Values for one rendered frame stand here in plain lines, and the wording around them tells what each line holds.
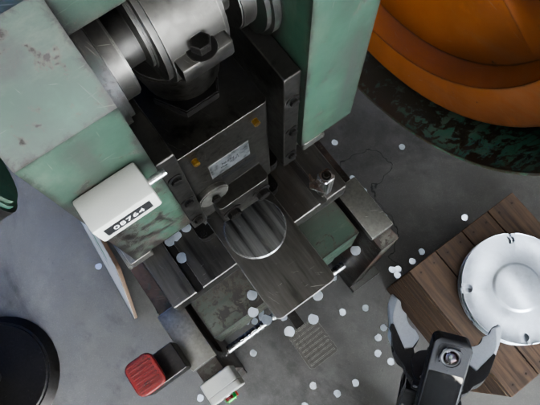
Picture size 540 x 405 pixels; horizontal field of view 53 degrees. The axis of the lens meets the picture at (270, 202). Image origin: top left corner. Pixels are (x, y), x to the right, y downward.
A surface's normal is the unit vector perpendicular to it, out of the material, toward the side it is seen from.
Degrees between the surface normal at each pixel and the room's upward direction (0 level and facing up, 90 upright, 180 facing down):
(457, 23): 90
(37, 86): 45
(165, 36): 62
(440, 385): 30
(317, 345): 0
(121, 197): 0
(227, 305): 0
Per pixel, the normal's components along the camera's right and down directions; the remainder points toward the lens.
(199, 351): -0.02, -0.29
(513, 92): -0.81, 0.57
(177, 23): 0.51, 0.54
